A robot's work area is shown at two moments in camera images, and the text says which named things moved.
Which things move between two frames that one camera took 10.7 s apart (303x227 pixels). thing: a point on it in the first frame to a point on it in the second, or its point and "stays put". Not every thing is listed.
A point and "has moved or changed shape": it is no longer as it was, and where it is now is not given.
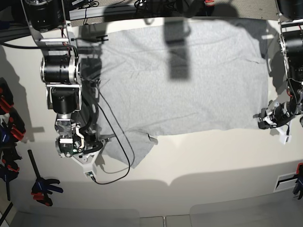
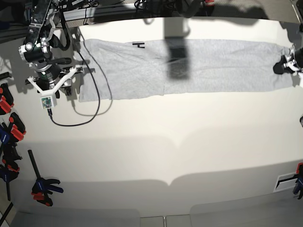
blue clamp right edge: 298,178 stays put
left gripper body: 72,141 to 46,80
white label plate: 285,182 stays put
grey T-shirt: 163,79 has moved or changed shape
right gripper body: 280,114 to 291,65
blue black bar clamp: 41,188 stays put
